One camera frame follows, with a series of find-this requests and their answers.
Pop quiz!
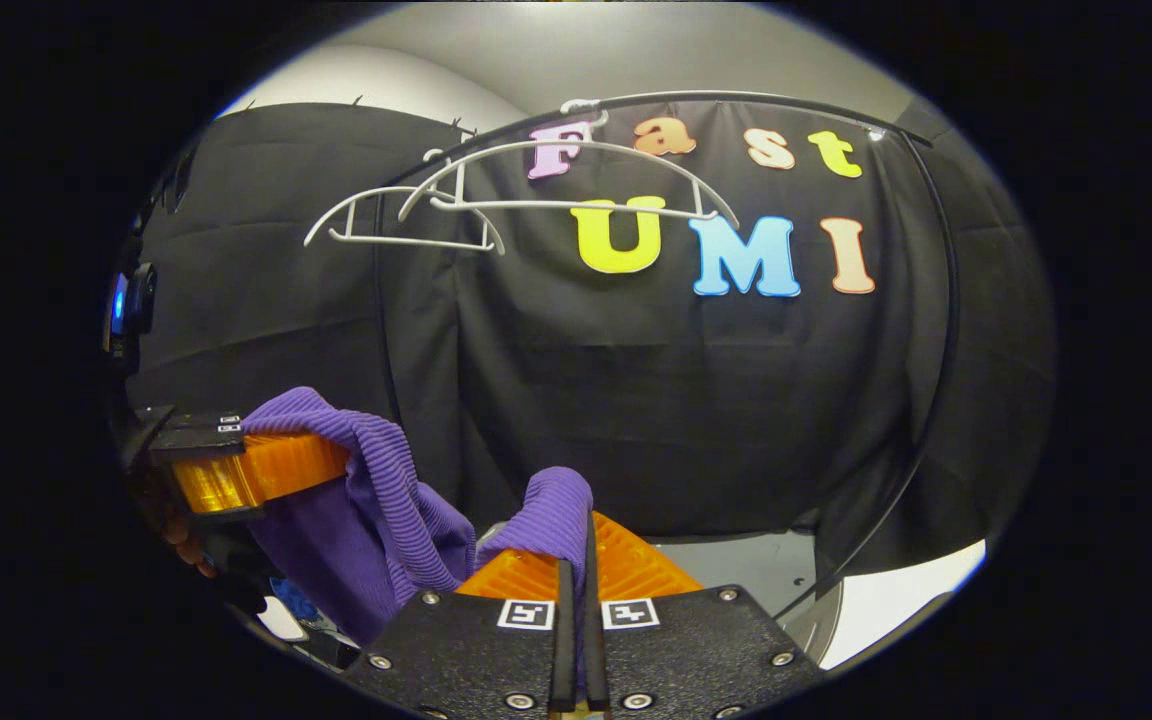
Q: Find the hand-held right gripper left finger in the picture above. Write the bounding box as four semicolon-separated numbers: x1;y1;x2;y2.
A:
341;545;577;720

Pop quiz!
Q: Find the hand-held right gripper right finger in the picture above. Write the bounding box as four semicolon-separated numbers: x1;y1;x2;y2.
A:
584;510;825;720

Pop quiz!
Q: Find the purple ribbed jacket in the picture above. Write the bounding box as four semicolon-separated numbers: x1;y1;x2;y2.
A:
236;387;597;651

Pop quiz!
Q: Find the white hanger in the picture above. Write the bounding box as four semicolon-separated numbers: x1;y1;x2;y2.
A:
304;148;507;257
398;98;742;233

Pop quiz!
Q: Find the black clothes rack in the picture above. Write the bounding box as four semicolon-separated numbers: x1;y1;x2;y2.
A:
372;90;962;621

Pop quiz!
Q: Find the small blue object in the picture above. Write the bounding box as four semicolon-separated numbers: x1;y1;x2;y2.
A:
271;575;322;626

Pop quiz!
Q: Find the black backdrop cloth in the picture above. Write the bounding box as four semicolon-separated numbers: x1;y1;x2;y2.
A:
121;95;1057;581

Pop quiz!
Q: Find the white board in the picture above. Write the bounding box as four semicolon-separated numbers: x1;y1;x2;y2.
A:
821;540;987;671

